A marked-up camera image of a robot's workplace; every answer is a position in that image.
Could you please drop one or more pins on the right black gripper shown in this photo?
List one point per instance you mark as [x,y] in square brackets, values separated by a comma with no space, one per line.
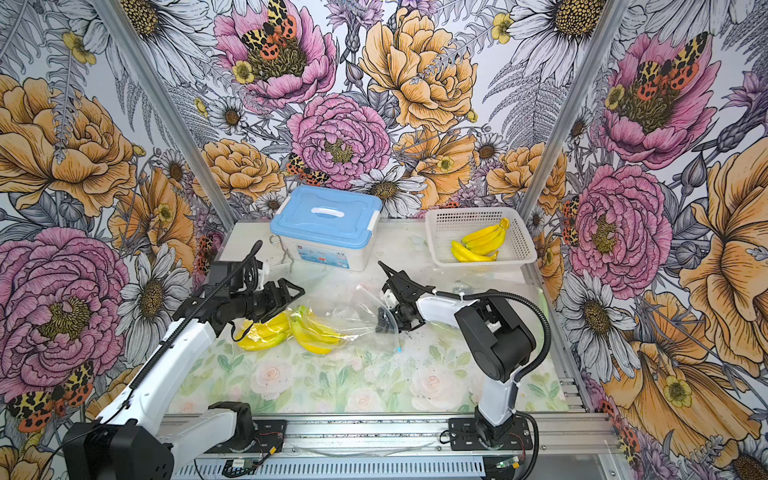
[386,326]

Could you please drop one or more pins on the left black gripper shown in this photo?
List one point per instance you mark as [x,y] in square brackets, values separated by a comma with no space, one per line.
[276,305]

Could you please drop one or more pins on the panda print zip-top bag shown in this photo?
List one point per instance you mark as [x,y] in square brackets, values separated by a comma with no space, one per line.
[492,322]

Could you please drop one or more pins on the clear zip-top bag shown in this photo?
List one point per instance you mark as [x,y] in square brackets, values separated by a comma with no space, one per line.
[354,317]

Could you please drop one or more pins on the single yellow banana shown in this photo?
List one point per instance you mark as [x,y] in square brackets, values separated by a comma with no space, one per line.
[462,254]

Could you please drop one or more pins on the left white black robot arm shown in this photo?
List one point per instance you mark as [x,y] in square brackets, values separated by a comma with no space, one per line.
[125,441]

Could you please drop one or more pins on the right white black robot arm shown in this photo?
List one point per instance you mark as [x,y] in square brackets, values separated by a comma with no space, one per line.
[501,384]

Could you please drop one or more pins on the yellow banana bunch small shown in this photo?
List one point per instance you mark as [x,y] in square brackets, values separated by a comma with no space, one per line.
[312,335]

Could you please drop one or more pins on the blue lid storage box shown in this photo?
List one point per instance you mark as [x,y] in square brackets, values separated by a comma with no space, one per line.
[328,226]

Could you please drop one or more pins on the white plastic basket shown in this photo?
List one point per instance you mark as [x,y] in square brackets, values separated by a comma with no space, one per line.
[446,225]

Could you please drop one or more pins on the small green circuit board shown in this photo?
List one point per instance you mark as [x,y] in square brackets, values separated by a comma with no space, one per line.
[236,468]

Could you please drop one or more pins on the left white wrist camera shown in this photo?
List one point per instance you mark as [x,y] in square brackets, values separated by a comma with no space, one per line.
[270,271]

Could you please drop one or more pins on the metal wire clip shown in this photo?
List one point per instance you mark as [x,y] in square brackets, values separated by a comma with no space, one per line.
[281,253]

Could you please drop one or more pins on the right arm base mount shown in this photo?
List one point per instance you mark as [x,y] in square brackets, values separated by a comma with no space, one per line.
[474,434]

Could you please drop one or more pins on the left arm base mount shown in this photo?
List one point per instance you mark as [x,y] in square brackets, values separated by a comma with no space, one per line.
[264,436]

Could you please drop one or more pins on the left aluminium corner post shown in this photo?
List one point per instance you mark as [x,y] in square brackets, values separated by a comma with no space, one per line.
[118,25]

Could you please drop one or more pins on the aluminium corner post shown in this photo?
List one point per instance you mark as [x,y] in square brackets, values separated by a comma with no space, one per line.
[118,25]
[606,30]

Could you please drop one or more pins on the aluminium front rail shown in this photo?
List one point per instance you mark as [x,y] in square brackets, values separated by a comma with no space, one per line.
[567,445]

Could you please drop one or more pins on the right aluminium corner post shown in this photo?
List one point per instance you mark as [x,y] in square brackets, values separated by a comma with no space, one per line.
[606,30]

